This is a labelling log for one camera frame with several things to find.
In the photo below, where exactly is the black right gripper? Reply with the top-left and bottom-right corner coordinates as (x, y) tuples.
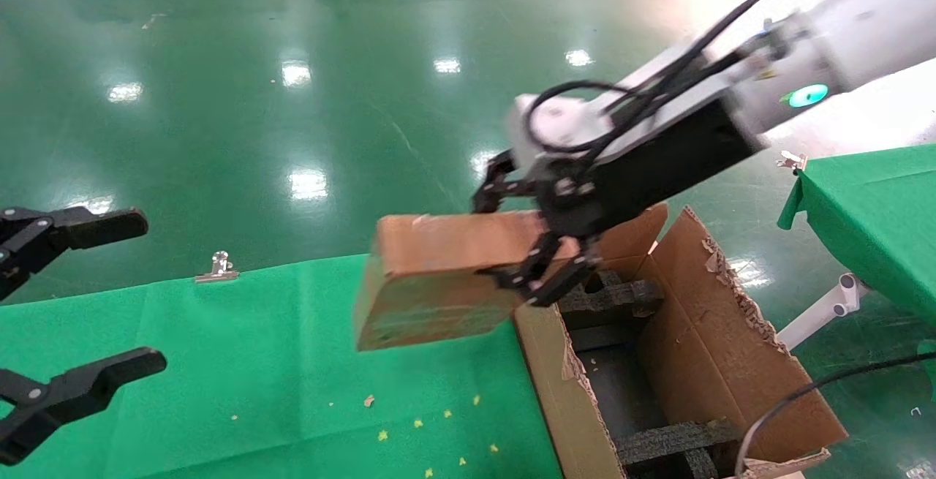
(472, 95), (766, 309)

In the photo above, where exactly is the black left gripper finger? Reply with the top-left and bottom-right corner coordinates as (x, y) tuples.
(0, 206), (150, 301)
(0, 347), (167, 465)

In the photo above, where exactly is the small brown cardboard box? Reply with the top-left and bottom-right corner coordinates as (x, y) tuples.
(355, 210), (582, 352)

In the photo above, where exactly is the large open cardboard carton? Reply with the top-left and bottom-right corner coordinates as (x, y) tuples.
(512, 203), (849, 479)

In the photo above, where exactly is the black foam insert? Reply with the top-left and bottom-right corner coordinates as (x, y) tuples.
(559, 268), (665, 352)
(618, 420), (739, 479)

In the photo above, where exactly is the large green tablecloth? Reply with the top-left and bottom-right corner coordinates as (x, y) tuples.
(0, 254), (564, 479)

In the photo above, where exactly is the white table leg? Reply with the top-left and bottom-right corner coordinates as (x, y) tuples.
(775, 273), (869, 352)

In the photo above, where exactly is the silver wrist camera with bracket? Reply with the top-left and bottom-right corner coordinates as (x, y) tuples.
(508, 40), (776, 173)

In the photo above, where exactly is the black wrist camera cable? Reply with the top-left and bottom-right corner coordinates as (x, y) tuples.
(526, 0), (834, 154)

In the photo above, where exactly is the thin black hanging cable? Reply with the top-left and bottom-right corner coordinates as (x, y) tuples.
(733, 351), (936, 479)

